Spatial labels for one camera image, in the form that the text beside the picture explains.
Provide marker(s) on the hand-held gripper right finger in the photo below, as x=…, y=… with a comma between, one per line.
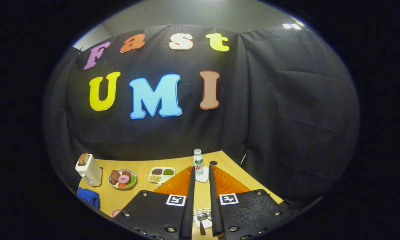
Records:
x=214, y=200

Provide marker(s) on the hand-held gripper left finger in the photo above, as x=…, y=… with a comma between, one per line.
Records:
x=189, y=200

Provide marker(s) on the silver spoon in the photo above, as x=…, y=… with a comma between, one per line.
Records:
x=202, y=216

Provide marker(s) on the white coaster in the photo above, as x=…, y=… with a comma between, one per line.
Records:
x=203, y=179

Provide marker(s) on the white divided dish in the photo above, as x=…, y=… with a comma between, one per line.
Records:
x=166, y=179

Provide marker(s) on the pile of green beans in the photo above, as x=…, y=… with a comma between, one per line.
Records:
x=168, y=172

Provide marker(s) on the white drink bottle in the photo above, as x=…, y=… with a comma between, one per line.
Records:
x=198, y=163

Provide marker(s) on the pile of yellow beans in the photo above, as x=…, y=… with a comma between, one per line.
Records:
x=155, y=178

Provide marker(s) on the pile of dark beans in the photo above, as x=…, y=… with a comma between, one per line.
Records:
x=157, y=171

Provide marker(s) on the white food plate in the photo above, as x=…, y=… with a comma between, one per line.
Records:
x=132, y=186

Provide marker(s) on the green lettuce leaf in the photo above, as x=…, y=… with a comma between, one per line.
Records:
x=133, y=180

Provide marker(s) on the dark red meat slice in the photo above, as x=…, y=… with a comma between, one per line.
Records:
x=126, y=173

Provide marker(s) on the pink ham slice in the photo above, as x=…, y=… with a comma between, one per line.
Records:
x=124, y=179

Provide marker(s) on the red tomato slice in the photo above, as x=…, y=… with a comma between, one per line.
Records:
x=121, y=185

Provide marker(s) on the pink plate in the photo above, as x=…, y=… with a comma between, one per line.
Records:
x=116, y=212

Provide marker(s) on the brown meat slice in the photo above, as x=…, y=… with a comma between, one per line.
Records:
x=114, y=177

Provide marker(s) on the blue towel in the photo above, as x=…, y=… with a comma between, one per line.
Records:
x=88, y=196

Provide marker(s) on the white toaster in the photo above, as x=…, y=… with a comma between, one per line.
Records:
x=90, y=175

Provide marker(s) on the brown toast slice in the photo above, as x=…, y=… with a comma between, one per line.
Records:
x=85, y=158
x=81, y=160

